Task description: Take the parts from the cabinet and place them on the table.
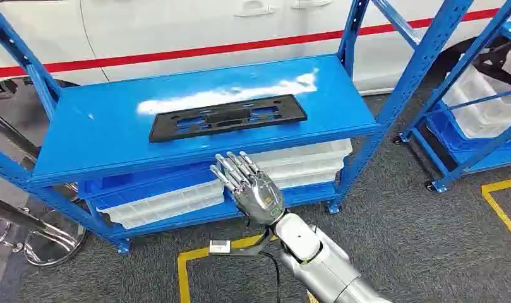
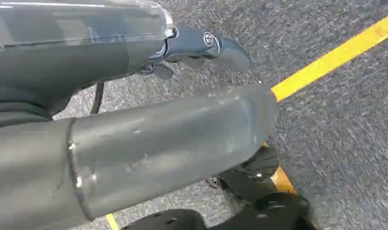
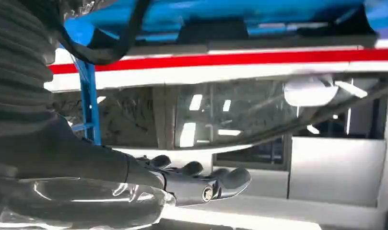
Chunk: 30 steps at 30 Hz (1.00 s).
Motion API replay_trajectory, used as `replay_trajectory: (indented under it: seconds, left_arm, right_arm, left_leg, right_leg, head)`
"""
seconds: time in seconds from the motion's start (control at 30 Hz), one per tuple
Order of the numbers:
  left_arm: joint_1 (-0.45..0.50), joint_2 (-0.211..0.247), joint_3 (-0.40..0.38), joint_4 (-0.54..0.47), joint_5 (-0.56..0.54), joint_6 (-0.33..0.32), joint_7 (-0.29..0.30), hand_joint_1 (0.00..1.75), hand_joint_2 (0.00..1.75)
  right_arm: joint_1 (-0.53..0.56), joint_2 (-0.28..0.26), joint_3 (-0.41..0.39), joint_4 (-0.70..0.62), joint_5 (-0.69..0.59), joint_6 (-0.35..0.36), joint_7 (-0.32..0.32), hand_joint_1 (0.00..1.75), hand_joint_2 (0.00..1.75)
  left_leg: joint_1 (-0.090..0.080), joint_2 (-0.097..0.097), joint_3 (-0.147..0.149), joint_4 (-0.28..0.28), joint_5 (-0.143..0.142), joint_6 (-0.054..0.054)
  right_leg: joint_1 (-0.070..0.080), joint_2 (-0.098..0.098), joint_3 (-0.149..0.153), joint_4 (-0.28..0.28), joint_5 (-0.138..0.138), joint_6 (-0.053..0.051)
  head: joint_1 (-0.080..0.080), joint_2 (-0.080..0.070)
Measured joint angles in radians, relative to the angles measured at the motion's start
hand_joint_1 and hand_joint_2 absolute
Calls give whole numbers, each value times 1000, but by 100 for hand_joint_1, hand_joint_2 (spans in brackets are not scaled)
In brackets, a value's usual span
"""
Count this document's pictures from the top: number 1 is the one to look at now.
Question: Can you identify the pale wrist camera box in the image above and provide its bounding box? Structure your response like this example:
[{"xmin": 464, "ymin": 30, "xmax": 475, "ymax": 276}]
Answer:
[{"xmin": 209, "ymin": 240, "xmax": 232, "ymax": 254}]

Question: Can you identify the yellow floor tape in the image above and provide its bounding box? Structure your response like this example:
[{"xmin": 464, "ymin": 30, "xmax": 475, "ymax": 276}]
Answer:
[
  {"xmin": 481, "ymin": 177, "xmax": 511, "ymax": 246},
  {"xmin": 176, "ymin": 234, "xmax": 281, "ymax": 303}
]

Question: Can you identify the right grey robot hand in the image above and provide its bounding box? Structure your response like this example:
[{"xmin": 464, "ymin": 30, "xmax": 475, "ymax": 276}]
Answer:
[{"xmin": 209, "ymin": 151, "xmax": 286, "ymax": 227}]

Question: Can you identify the white plastic compartment tray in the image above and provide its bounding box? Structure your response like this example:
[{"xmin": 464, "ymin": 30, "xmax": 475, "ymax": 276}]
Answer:
[
  {"xmin": 97, "ymin": 179, "xmax": 226, "ymax": 230},
  {"xmin": 259, "ymin": 159, "xmax": 347, "ymax": 190},
  {"xmin": 248, "ymin": 138, "xmax": 354, "ymax": 167},
  {"xmin": 441, "ymin": 64, "xmax": 511, "ymax": 139}
]

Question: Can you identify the black plastic mounting plate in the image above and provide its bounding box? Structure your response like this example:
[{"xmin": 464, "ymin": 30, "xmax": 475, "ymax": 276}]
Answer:
[{"xmin": 148, "ymin": 94, "xmax": 308, "ymax": 144}]

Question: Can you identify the black car wheel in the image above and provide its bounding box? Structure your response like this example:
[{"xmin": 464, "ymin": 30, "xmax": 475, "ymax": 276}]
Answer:
[{"xmin": 437, "ymin": 35, "xmax": 511, "ymax": 90}]

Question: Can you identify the white car with red stripe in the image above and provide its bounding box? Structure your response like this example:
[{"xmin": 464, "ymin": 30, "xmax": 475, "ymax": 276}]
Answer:
[{"xmin": 0, "ymin": 0, "xmax": 511, "ymax": 96}]

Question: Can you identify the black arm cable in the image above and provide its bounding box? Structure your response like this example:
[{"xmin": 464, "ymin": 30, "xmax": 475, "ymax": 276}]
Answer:
[{"xmin": 259, "ymin": 250, "xmax": 282, "ymax": 303}]

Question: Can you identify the blue plastic crate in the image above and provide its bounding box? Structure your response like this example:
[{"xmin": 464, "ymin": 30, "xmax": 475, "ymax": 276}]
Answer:
[
  {"xmin": 78, "ymin": 160, "xmax": 222, "ymax": 211},
  {"xmin": 424, "ymin": 102, "xmax": 511, "ymax": 172}
]

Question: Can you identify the chrome stool base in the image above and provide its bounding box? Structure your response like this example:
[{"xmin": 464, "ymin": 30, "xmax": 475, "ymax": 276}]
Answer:
[{"xmin": 0, "ymin": 192, "xmax": 88, "ymax": 268}]

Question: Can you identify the blue metal shelf rack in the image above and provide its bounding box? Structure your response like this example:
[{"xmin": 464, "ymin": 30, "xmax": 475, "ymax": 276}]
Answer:
[
  {"xmin": 395, "ymin": 0, "xmax": 511, "ymax": 193},
  {"xmin": 0, "ymin": 0, "xmax": 476, "ymax": 254}
]

